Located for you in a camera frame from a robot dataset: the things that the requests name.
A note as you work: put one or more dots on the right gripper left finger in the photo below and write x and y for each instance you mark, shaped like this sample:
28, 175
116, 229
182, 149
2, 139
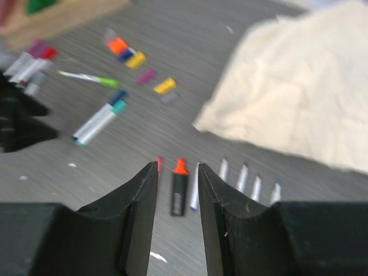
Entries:
110, 236

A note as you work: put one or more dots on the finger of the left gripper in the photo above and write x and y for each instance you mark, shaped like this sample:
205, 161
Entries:
14, 100
24, 133

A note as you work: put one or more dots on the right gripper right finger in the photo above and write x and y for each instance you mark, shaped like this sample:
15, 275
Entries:
244, 237

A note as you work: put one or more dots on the blue cap white marker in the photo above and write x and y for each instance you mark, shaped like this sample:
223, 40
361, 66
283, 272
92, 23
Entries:
194, 199

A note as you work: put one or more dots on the pink pen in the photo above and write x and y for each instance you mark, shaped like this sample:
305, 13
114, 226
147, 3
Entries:
159, 160

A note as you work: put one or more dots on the orange black highlighter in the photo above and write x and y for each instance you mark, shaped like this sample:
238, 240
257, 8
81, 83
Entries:
179, 185

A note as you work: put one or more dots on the orange highlighter cap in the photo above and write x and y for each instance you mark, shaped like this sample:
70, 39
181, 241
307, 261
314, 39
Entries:
117, 46

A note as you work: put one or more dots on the white grey marker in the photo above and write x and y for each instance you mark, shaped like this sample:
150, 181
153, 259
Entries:
35, 83

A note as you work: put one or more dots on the magenta cap marker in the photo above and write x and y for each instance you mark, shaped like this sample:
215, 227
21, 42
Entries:
32, 51

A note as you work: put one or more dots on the red cap marker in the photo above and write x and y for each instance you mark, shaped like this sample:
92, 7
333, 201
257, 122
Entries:
34, 65

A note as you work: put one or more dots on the wooden clothes rack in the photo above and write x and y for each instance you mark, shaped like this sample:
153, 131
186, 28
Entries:
20, 30

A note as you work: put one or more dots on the teal cap marker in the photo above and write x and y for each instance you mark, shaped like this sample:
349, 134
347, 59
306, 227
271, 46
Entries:
101, 122

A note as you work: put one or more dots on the green cap white marker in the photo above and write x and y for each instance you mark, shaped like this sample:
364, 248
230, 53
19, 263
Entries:
108, 82

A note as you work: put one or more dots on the green shirt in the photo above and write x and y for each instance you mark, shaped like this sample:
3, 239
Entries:
35, 6

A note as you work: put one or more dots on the beige cloth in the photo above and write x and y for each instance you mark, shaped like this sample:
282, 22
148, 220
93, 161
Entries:
298, 86

